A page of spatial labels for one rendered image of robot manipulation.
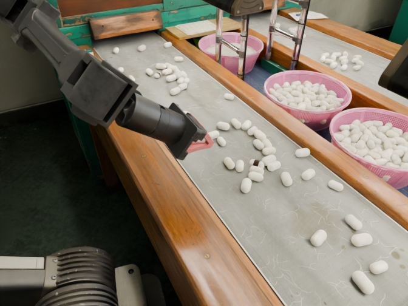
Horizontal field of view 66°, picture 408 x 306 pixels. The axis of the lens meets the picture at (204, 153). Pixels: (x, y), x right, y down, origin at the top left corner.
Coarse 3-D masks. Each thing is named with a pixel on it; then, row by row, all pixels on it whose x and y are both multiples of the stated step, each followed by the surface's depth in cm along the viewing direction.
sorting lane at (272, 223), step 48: (96, 48) 131; (144, 96) 100; (192, 96) 100; (240, 144) 81; (288, 144) 81; (240, 192) 68; (288, 192) 68; (336, 192) 68; (240, 240) 59; (288, 240) 59; (336, 240) 59; (384, 240) 59; (288, 288) 51; (336, 288) 51; (384, 288) 51
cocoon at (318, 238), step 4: (316, 232) 58; (320, 232) 58; (324, 232) 58; (312, 236) 57; (316, 236) 57; (320, 236) 57; (324, 236) 57; (312, 240) 57; (316, 240) 56; (320, 240) 56; (312, 244) 57; (316, 244) 56; (320, 244) 57
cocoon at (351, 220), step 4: (348, 216) 61; (352, 216) 61; (348, 220) 60; (352, 220) 60; (356, 220) 60; (348, 224) 61; (352, 224) 60; (356, 224) 59; (360, 224) 59; (356, 228) 59; (360, 228) 59
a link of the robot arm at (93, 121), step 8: (104, 64) 43; (112, 72) 43; (120, 72) 43; (128, 80) 44; (128, 88) 46; (136, 88) 46; (120, 96) 46; (128, 96) 46; (72, 104) 44; (120, 104) 46; (72, 112) 43; (80, 112) 43; (112, 112) 46; (88, 120) 44; (96, 120) 45; (104, 120) 46; (112, 120) 46
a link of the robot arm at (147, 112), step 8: (136, 96) 47; (128, 104) 47; (136, 104) 46; (144, 104) 48; (152, 104) 49; (120, 112) 48; (128, 112) 47; (136, 112) 46; (144, 112) 47; (152, 112) 48; (160, 112) 50; (120, 120) 47; (128, 120) 46; (136, 120) 47; (144, 120) 48; (152, 120) 49; (128, 128) 48; (136, 128) 48; (144, 128) 49; (152, 128) 49
